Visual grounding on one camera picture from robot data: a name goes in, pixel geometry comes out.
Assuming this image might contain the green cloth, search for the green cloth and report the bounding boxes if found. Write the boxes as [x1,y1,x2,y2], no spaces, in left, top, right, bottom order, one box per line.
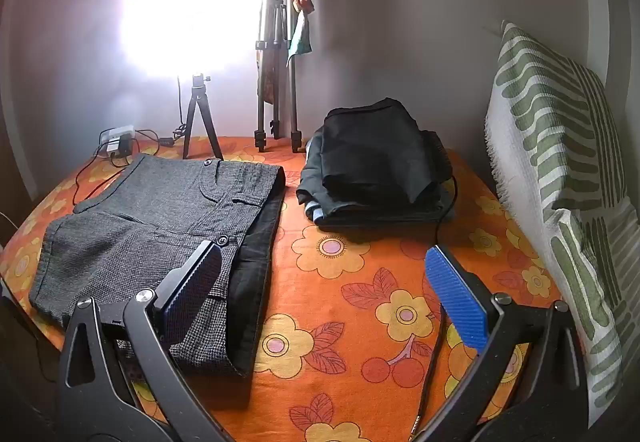
[286,12,313,68]

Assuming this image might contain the white power strip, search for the white power strip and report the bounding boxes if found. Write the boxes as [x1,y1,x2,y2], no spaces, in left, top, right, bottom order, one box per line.
[98,124,136,155]

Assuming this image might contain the small black tripod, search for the small black tripod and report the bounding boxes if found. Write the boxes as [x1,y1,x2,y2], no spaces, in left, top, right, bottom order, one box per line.
[182,72,224,160]

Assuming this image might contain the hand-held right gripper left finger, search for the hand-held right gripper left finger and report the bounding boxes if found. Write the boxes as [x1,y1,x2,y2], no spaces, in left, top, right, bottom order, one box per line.
[56,242,236,442]

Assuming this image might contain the green striped white pillow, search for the green striped white pillow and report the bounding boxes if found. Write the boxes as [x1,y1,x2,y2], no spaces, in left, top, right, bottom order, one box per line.
[484,21,640,428]

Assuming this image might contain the grey checked pants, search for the grey checked pants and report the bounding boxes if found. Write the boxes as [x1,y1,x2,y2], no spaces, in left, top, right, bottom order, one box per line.
[28,153,287,378]

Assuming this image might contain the black folded pants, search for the black folded pants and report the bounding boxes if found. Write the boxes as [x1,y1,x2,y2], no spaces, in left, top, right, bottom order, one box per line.
[322,98,453,208]

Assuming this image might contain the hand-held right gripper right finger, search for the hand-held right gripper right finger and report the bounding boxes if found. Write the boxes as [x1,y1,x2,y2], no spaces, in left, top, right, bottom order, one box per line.
[415,246,585,442]

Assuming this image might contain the black lamp cable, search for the black lamp cable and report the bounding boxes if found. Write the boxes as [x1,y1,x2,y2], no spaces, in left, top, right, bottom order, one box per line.
[159,74,188,145]

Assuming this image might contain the orange floral bedsheet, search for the orange floral bedsheet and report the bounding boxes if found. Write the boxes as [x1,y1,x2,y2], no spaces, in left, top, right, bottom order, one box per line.
[0,134,563,442]

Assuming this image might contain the black charging cable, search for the black charging cable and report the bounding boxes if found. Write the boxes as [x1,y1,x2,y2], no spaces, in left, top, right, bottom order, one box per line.
[74,149,131,203]

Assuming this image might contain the bright round lamp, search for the bright round lamp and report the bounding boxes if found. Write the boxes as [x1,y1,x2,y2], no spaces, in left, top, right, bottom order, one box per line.
[117,0,271,75]

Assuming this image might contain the black braided cable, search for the black braided cable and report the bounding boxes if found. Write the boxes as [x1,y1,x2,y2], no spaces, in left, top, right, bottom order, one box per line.
[409,174,460,442]

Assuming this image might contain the tall metal tripod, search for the tall metal tripod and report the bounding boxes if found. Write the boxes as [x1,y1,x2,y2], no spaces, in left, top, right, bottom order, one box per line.
[254,0,305,154]

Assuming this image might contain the dark grey folded garment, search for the dark grey folded garment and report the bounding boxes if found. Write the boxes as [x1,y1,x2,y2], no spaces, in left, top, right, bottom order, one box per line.
[296,132,457,227]

